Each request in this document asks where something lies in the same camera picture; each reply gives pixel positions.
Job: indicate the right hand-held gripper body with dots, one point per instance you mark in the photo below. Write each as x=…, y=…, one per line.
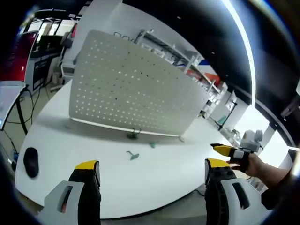
x=252, y=140

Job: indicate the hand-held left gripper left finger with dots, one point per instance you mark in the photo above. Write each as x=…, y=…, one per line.
x=89, y=187

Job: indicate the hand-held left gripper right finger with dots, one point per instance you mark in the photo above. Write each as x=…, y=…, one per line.
x=218, y=187

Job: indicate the green hook assembly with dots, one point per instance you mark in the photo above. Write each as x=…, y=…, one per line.
x=153, y=145
x=133, y=156
x=131, y=136
x=138, y=134

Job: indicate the white perforated mounting plate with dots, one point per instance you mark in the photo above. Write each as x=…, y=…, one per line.
x=131, y=82

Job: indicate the person's right hand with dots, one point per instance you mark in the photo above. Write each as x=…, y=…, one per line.
x=254, y=165

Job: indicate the black tripod stand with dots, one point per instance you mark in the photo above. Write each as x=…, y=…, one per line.
x=228, y=110

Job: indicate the black computer mouse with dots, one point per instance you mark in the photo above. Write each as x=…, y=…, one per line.
x=31, y=162

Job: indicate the white metal shelving rack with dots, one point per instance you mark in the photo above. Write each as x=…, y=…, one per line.
x=191, y=62

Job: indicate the long ceiling light strip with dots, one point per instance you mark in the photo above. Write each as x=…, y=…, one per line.
x=246, y=42

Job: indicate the white side table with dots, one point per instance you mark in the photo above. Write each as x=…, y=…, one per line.
x=9, y=98

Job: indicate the black floor sign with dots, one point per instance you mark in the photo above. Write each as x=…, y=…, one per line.
x=47, y=70

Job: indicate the red display screen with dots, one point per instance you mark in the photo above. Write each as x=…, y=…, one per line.
x=21, y=58

